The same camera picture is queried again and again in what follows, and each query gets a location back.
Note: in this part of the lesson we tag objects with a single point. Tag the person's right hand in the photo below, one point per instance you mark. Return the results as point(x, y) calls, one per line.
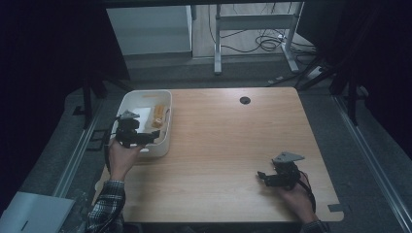
point(298, 202)

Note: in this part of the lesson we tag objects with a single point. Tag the grey tape piece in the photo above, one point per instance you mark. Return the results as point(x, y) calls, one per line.
point(335, 207)

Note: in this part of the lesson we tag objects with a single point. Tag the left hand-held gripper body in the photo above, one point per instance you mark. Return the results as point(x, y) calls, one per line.
point(128, 132)

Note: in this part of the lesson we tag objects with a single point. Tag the white cabinet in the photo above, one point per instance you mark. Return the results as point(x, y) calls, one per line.
point(149, 30)

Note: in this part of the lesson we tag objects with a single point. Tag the black round table grommet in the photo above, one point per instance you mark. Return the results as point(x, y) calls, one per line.
point(245, 100)

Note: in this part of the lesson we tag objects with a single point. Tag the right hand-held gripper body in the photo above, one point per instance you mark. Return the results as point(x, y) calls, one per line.
point(285, 173)

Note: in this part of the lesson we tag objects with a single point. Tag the person's left hand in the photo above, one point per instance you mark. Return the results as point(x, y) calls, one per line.
point(121, 160)

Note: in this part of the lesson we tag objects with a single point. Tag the white box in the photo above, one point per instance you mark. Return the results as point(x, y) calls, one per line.
point(32, 213)

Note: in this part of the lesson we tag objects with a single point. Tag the white metal desk frame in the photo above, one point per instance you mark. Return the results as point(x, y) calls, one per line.
point(256, 22)

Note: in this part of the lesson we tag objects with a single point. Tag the black stand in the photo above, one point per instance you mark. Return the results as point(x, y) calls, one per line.
point(87, 103)
point(351, 97)

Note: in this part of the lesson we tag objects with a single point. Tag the white plastic bin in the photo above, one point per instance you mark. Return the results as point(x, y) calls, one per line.
point(162, 142)

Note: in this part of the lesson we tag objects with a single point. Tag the white power strip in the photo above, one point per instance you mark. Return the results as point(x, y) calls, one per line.
point(315, 73)

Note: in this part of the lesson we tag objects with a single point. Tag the aluminium rail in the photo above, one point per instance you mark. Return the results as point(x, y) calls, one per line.
point(372, 161)
point(76, 155)

